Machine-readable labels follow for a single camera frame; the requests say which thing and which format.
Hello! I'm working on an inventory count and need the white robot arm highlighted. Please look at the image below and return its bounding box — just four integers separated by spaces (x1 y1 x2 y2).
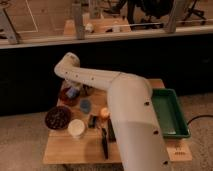
54 52 173 171

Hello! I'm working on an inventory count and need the dark bowl with beans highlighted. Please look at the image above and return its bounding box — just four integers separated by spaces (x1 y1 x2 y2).
45 106 72 130

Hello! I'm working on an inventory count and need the orange fruit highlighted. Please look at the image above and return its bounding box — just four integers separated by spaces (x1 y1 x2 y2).
100 107 110 120

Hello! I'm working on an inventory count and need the small black box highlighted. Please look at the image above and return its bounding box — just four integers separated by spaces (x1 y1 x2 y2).
88 115 98 128

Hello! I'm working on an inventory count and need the white cup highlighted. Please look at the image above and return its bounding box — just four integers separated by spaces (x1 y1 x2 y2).
68 119 86 138

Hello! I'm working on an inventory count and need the wooden table in background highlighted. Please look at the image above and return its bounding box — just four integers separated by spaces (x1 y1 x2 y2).
64 18 131 36

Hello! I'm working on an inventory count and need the green plastic tray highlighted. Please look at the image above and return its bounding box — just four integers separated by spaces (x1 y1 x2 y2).
152 88 190 139

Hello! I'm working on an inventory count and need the black office chair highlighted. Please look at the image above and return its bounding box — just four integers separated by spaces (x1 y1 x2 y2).
182 0 206 25

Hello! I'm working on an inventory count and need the black handled knife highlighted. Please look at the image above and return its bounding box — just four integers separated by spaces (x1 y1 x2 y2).
102 128 109 159

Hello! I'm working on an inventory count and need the black cable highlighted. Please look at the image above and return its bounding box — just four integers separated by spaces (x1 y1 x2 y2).
186 114 213 126

